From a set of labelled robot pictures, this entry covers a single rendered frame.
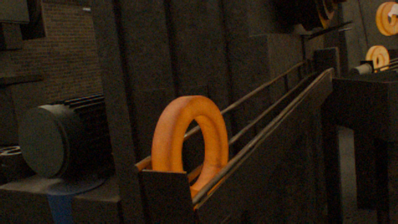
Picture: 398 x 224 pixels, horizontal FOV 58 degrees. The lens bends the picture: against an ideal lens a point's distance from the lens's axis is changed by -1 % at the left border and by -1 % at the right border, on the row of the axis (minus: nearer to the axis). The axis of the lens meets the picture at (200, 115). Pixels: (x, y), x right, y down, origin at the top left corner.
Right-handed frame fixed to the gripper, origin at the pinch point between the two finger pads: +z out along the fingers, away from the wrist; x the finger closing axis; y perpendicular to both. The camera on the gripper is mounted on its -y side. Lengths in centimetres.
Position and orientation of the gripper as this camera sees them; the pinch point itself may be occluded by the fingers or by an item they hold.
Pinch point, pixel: (389, 14)
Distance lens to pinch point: 200.1
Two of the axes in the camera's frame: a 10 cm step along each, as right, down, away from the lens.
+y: 0.1, -9.2, -3.9
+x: -8.9, 1.7, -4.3
